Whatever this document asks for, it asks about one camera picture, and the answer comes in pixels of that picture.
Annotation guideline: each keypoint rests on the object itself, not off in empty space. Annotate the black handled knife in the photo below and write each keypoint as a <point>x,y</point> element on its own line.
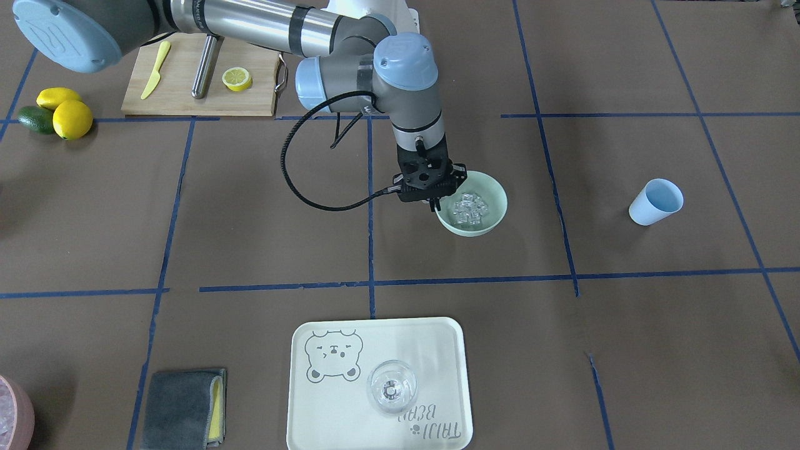
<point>206,65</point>

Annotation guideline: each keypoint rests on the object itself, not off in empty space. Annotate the mint green bowl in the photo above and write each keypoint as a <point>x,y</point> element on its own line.
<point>491,191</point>

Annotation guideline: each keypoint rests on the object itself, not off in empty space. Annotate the yellow lemon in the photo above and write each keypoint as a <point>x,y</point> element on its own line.
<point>72,119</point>
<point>51,98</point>

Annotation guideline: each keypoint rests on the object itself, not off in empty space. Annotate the clear wine glass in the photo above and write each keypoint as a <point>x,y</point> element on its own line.
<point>393,387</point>

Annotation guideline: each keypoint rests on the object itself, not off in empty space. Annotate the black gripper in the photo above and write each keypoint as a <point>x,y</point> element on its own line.
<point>434,204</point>

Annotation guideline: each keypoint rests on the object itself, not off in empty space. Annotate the half lemon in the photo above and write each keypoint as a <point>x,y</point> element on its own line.
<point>237,79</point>

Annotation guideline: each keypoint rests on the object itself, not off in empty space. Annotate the cream serving tray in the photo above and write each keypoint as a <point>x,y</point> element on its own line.
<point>328,403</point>

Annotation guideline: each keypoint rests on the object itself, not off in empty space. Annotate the yellow plastic knife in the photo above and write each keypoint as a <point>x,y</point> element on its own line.
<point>155,76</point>

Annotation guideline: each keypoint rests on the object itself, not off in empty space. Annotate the pink bowl with ice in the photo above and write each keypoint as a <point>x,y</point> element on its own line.
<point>18,417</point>

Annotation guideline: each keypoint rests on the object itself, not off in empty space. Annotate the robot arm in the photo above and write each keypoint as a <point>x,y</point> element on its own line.
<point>347,65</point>

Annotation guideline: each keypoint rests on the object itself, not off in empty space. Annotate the dark avocado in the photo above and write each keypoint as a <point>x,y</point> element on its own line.
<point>37,119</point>

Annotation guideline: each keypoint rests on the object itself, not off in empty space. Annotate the wooden cutting board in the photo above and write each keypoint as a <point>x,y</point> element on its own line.
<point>173,93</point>

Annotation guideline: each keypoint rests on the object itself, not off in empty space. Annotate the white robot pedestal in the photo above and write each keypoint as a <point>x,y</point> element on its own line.
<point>405,19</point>

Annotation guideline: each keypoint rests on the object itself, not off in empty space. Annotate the dark sponge pad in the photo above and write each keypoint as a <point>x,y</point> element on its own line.
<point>186,409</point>

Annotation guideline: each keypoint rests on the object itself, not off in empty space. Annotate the ice cubes in bowl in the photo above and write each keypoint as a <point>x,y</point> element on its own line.
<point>470,209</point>

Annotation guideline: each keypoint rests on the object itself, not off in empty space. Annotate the blue cup with ice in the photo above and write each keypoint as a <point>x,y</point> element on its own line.
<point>659,198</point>

